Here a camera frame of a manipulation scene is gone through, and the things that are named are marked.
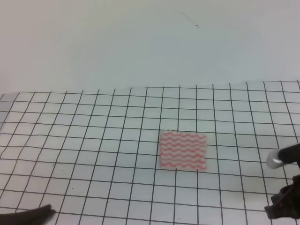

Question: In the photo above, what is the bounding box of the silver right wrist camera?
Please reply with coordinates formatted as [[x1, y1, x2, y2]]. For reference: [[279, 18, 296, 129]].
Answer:
[[266, 143, 300, 169]]

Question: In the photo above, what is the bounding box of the pink wavy striped towel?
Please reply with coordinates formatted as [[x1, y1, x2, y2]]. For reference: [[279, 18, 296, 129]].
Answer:
[[158, 130, 207, 171]]

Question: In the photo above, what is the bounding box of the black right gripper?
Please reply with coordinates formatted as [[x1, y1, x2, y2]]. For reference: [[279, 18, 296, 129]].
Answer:
[[264, 175, 300, 219]]

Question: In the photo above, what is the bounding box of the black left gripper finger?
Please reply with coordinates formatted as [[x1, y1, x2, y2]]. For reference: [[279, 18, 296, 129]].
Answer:
[[0, 205, 56, 225]]

